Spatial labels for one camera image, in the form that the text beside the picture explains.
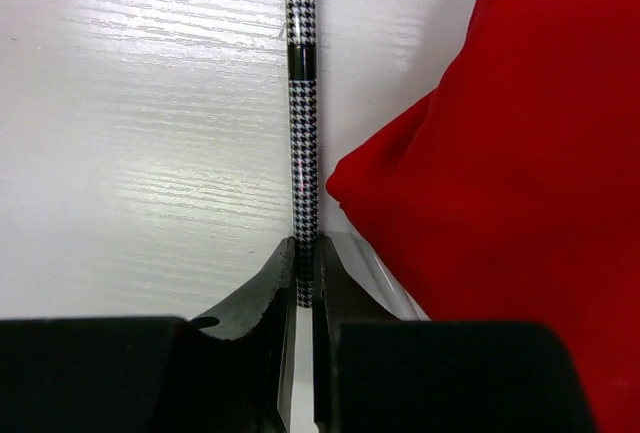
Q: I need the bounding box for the houndstooth patterned pen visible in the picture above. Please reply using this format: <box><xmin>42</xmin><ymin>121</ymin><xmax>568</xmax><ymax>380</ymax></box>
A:
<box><xmin>285</xmin><ymin>0</ymin><xmax>319</xmax><ymax>308</ymax></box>

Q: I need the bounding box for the red cloth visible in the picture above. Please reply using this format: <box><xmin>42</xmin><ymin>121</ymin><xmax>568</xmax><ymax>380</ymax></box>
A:
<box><xmin>326</xmin><ymin>0</ymin><xmax>639</xmax><ymax>432</ymax></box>

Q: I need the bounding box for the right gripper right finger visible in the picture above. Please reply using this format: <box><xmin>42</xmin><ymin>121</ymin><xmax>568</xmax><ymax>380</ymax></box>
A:
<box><xmin>313</xmin><ymin>237</ymin><xmax>597</xmax><ymax>432</ymax></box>

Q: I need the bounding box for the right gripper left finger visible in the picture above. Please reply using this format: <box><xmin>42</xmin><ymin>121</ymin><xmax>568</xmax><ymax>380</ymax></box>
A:
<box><xmin>1</xmin><ymin>238</ymin><xmax>296</xmax><ymax>432</ymax></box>

